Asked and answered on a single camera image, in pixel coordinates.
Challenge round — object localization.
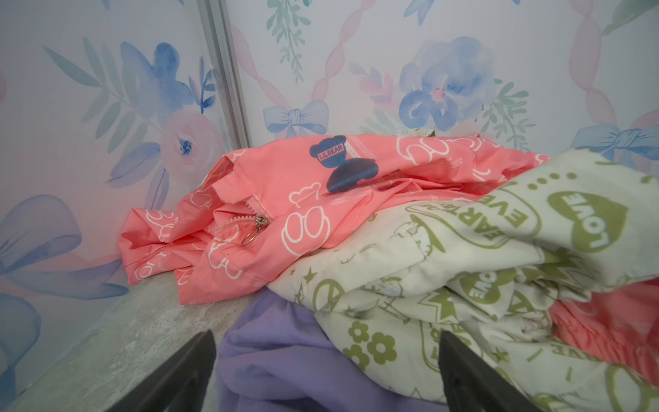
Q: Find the pink printed jacket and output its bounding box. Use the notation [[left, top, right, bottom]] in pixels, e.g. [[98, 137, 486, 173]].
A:
[[118, 135, 658, 386]]

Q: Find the metal corner post left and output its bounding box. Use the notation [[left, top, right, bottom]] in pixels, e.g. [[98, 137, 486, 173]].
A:
[[197, 0, 251, 149]]

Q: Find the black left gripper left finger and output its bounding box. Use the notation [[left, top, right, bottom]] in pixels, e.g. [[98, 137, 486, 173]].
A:
[[107, 331, 216, 412]]

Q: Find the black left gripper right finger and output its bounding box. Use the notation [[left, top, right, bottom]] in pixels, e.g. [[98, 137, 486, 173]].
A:
[[439, 331, 541, 412]]

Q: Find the cream green printed cloth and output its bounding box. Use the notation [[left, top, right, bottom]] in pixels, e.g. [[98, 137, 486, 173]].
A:
[[269, 149, 658, 411]]

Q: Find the purple cloth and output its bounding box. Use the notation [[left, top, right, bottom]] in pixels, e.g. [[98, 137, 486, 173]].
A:
[[216, 290, 448, 411]]

